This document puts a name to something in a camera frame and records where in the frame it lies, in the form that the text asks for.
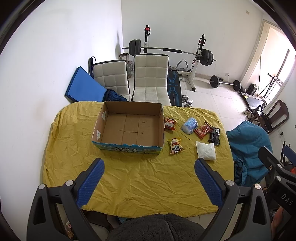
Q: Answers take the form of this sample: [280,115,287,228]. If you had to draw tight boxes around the open cardboard box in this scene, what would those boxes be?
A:
[91,101,165,154]

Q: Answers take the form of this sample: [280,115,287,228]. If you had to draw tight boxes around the dark blue cloth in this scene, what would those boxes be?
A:
[102,89,127,102]

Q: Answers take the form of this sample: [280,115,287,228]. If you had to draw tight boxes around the yellow panda snack bag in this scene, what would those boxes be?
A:
[167,138,185,155]

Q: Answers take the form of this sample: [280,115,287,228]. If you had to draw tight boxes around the red floral snack bag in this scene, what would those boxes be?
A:
[194,124,211,140]

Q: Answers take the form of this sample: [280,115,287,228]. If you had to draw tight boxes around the dark fuzzy garment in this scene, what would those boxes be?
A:
[107,213,205,240]

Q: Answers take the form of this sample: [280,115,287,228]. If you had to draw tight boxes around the white padded chair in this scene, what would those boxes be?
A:
[131,53,171,106]
[92,60,130,101]

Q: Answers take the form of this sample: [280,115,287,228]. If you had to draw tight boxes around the small dumbbells on floor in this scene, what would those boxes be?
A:
[182,95,193,108]

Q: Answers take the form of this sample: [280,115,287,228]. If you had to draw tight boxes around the barbell on floor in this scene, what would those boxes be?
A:
[209,75,242,91]

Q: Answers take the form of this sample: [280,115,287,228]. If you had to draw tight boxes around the teal bean bag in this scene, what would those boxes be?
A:
[226,120,273,187]

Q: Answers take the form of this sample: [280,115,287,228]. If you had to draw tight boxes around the orange panda snack bag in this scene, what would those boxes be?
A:
[164,117,176,130]

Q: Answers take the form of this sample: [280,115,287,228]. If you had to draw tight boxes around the white weight bench rack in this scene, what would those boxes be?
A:
[177,34,206,91]

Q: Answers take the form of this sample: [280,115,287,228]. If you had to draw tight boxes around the dark wooden chair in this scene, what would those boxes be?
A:
[248,99,290,134]

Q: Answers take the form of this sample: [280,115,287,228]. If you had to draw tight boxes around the right white padded chair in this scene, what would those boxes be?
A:
[131,53,171,106]

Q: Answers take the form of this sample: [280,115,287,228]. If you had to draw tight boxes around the yellow tablecloth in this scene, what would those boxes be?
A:
[42,101,234,218]

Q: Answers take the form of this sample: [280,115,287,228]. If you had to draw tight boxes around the blue tissue pack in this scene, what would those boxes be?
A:
[181,118,198,135]

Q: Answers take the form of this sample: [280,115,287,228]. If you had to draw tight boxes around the left white padded chair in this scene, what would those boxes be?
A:
[92,60,130,101]

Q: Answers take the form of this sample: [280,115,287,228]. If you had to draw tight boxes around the black snack bag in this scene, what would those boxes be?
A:
[208,127,220,146]

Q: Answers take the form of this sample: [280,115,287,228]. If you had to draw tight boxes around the black blue bench pad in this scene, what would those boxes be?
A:
[166,69,183,107]

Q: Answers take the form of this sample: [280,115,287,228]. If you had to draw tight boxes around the blue foam mat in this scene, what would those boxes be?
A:
[65,67,106,102]

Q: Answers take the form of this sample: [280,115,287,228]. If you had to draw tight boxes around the barbell on rack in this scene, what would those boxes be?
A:
[122,39,216,66]

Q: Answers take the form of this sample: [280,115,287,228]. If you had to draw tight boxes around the white soft packet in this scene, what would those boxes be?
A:
[196,141,216,161]

